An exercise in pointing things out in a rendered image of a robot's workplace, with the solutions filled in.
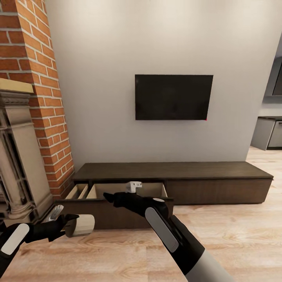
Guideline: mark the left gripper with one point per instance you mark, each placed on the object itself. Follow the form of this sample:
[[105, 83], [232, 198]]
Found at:
[[52, 229]]

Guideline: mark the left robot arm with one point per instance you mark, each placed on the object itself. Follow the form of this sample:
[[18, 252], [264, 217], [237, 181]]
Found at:
[[14, 236]]

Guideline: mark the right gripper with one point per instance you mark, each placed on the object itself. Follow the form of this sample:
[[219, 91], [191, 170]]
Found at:
[[122, 199]]

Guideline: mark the wall mounted tv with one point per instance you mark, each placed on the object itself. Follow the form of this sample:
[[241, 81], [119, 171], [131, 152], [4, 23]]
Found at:
[[172, 97]]

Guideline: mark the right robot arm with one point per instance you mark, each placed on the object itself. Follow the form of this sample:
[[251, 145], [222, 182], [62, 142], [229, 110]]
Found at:
[[196, 263]]

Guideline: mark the pillar candle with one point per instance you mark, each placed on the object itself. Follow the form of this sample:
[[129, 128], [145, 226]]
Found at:
[[81, 226]]

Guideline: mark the wood fireplace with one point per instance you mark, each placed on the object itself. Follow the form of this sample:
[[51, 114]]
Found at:
[[24, 190]]

